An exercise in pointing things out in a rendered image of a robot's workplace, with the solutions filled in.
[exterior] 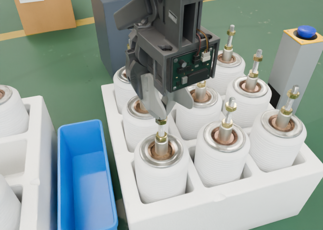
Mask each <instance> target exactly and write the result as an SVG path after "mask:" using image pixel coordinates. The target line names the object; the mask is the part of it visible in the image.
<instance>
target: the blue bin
mask: <svg viewBox="0 0 323 230"><path fill-rule="evenodd" d="M117 226H118V217H117V211H116V205H115V199H114V193H113V187H112V179H111V174H110V167H109V161H108V156H107V150H106V144H105V138H104V132H103V126H102V121H100V120H98V119H93V120H88V121H83V122H77V123H72V124H67V125H63V126H61V127H59V128H58V210H57V230H117Z"/></svg>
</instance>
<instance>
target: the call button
mask: <svg viewBox="0 0 323 230"><path fill-rule="evenodd" d="M297 32H298V34H299V35H300V36H301V37H304V38H311V37H312V36H314V35H315V33H316V29H315V28H314V27H312V26H299V27H298V29H297Z"/></svg>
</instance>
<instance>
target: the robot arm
mask: <svg viewBox="0 0 323 230"><path fill-rule="evenodd" d="M202 5H203V0H132V1H130V2H129V3H128V4H126V5H125V6H124V7H122V8H121V9H119V10H118V11H117V12H115V13H114V14H113V16H114V20H115V23H116V27H117V29H118V30H124V29H129V30H132V32H131V33H130V34H129V35H128V37H129V38H130V39H131V40H130V49H128V50H126V51H125V54H126V62H125V72H126V76H127V79H128V81H129V82H130V84H131V86H132V87H133V89H134V91H135V92H136V94H137V95H138V97H139V98H140V100H141V102H142V103H143V105H144V106H145V108H146V110H147V111H148V112H149V113H150V114H151V115H152V116H153V117H154V118H156V119H157V120H158V119H160V118H161V119H163V120H165V119H166V116H168V115H169V113H170V112H171V110H172V109H173V107H174V105H175V103H176V102H177V103H178V104H180V105H182V106H184V107H185V108H187V109H192V108H193V106H194V100H193V98H192V96H191V94H190V92H189V91H188V89H187V87H188V86H191V85H194V84H196V83H199V82H202V81H204V80H207V79H209V78H210V77H211V78H214V77H215V70H216V64H217V58H218V51H219V46H220V38H219V37H218V36H216V35H215V34H213V33H212V32H210V31H208V30H207V29H205V28H204V27H202V26H201V16H202ZM213 52H214V53H213ZM213 54H214V56H213ZM212 61H213V63H212ZM211 65H212V66H211ZM159 92H160V94H161V95H162V99H160V97H159Z"/></svg>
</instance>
